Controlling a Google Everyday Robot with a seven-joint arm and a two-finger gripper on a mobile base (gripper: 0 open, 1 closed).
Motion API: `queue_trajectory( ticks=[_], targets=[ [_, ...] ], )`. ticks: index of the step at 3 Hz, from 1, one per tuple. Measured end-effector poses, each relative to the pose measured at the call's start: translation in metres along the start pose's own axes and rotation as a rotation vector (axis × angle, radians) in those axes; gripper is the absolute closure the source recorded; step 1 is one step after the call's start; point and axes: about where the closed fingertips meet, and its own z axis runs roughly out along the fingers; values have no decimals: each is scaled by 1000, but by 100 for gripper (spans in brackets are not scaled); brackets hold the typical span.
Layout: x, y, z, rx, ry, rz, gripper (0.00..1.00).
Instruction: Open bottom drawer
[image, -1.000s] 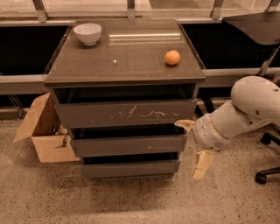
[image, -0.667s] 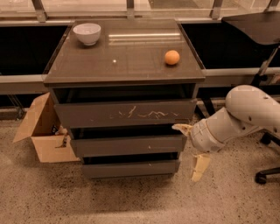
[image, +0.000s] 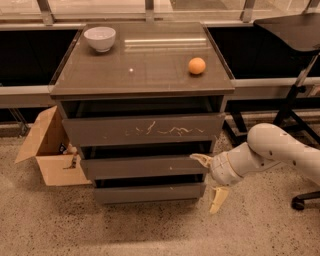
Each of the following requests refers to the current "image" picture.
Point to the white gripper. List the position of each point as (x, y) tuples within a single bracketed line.
[(222, 170)]

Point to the grey drawer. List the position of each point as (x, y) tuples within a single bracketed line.
[(146, 189), (144, 160), (141, 121)]

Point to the black rolling side table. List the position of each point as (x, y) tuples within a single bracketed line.
[(298, 33)]

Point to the white ceramic bowl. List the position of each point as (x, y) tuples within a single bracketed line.
[(100, 39)]

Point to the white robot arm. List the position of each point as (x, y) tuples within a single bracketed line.
[(267, 145)]

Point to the orange fruit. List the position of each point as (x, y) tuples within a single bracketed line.
[(196, 66)]

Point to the grey top drawer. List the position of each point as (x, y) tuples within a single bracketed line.
[(141, 121)]

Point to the grey drawer cabinet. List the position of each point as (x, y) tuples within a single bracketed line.
[(146, 61)]

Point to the black office chair base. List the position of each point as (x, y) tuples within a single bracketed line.
[(298, 202)]

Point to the grey middle drawer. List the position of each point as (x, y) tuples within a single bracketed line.
[(144, 160)]

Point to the open cardboard box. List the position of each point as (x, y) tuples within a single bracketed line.
[(48, 143)]

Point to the grey bottom drawer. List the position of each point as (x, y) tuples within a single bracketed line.
[(146, 189)]

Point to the metal window ledge rail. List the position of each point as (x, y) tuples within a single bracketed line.
[(245, 89)]

